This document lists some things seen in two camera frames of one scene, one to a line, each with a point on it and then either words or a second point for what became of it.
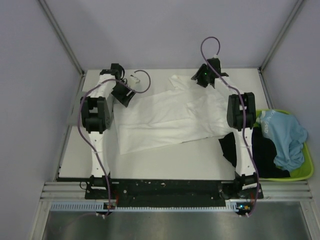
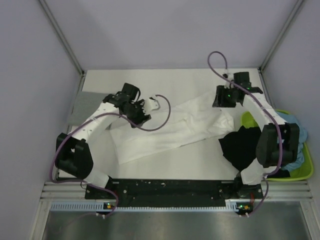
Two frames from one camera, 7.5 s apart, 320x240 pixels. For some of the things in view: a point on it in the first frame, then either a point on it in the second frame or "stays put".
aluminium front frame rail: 272,191 stays put
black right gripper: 197,76 -> 218,101
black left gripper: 123,98 -> 143,117
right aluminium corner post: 296,8 stays put
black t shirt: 264,153 stays put
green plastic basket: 304,171 stays put
